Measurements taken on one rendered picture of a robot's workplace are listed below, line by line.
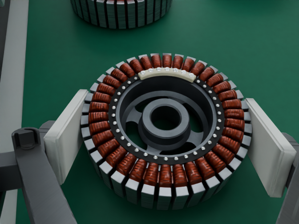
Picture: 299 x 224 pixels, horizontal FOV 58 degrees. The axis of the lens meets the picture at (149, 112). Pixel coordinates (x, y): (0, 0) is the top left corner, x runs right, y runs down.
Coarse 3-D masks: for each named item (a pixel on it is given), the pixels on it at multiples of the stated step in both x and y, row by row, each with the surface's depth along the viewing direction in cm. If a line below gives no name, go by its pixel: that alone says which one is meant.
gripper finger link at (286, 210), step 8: (296, 168) 12; (296, 176) 12; (296, 184) 11; (288, 192) 11; (296, 192) 11; (288, 200) 10; (296, 200) 10; (288, 208) 10; (296, 208) 10; (280, 216) 10; (288, 216) 10; (296, 216) 10
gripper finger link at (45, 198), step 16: (32, 128) 13; (16, 144) 13; (32, 144) 13; (16, 160) 12; (32, 160) 12; (48, 160) 12; (32, 176) 11; (48, 176) 11; (32, 192) 10; (48, 192) 10; (32, 208) 9; (48, 208) 9; (64, 208) 9
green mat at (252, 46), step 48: (48, 0) 30; (192, 0) 31; (240, 0) 31; (288, 0) 31; (48, 48) 26; (96, 48) 26; (144, 48) 26; (192, 48) 26; (240, 48) 26; (288, 48) 26; (48, 96) 22; (288, 96) 23; (144, 144) 20; (96, 192) 18; (240, 192) 18
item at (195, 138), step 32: (128, 64) 20; (160, 64) 20; (192, 64) 20; (96, 96) 18; (128, 96) 19; (160, 96) 21; (192, 96) 20; (224, 96) 18; (96, 128) 17; (224, 128) 17; (96, 160) 16; (128, 160) 15; (160, 160) 16; (192, 160) 16; (224, 160) 16; (128, 192) 16; (160, 192) 15; (192, 192) 15
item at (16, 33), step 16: (16, 0) 30; (16, 16) 29; (16, 32) 27; (16, 48) 26; (16, 64) 25; (0, 80) 24; (16, 80) 24; (0, 96) 23; (16, 96) 23; (0, 112) 22; (16, 112) 22; (0, 128) 21; (16, 128) 21; (0, 144) 20; (16, 192) 18
